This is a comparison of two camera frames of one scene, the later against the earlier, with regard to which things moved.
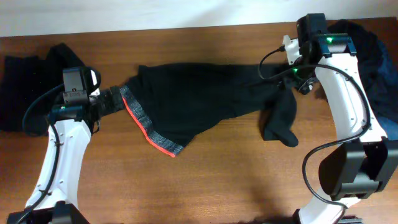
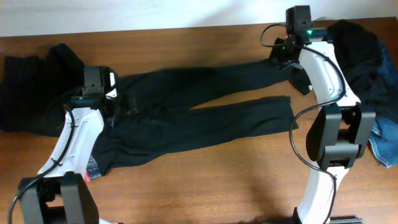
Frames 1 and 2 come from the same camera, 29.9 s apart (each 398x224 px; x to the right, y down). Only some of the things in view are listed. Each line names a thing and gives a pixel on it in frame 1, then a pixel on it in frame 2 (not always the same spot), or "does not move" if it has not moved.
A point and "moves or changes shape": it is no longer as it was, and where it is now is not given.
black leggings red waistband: [170, 99] moves or changes shape
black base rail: [351, 219] does not move
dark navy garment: [378, 66] does not move
